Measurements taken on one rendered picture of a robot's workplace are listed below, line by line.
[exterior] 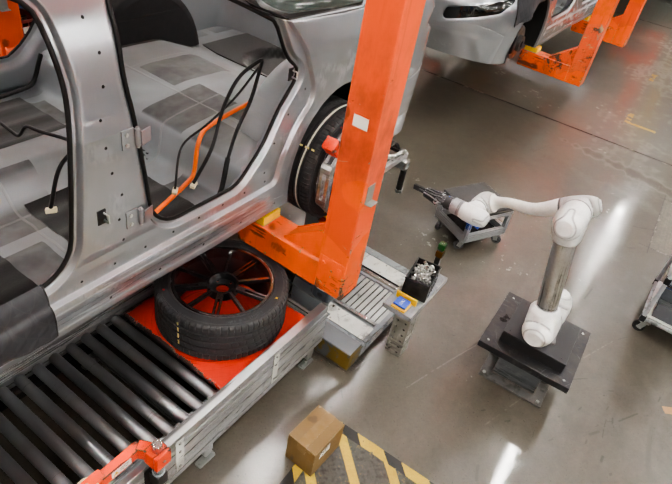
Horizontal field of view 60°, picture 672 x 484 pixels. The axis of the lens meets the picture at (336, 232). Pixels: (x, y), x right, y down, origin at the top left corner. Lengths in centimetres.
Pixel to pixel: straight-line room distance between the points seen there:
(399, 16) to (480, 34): 327
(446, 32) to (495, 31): 42
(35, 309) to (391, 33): 157
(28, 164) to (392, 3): 179
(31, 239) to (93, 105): 94
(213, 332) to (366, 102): 123
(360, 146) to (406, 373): 146
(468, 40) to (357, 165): 313
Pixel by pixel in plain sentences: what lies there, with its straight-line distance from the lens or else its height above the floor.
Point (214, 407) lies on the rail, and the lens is 259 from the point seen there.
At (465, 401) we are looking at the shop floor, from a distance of 334.
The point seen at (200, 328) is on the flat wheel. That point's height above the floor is 49.
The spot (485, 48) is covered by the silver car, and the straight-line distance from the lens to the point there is 548.
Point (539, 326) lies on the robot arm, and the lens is 301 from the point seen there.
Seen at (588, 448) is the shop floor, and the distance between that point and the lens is 349.
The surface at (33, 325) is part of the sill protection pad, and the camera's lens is 225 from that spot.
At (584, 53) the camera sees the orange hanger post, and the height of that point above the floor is 84.
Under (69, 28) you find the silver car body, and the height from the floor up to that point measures 183.
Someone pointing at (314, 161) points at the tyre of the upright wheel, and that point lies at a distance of 297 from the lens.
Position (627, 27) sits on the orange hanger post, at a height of 75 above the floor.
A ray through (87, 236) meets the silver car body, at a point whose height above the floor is 114.
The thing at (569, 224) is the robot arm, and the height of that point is 117.
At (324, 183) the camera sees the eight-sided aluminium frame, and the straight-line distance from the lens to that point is 306.
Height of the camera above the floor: 251
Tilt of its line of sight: 37 degrees down
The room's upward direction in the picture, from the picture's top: 11 degrees clockwise
